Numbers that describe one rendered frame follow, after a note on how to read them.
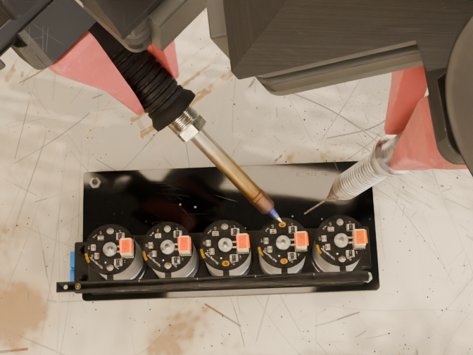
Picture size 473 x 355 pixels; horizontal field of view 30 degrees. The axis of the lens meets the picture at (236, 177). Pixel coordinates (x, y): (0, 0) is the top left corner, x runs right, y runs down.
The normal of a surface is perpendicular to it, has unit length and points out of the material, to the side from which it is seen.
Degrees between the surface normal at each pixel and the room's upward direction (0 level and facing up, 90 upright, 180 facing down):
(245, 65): 90
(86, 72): 82
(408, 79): 86
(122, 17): 61
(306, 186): 0
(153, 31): 90
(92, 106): 0
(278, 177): 0
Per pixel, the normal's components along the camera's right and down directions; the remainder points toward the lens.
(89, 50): 0.72, 0.62
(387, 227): -0.04, -0.25
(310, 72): 0.11, 0.96
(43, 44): 0.62, 0.45
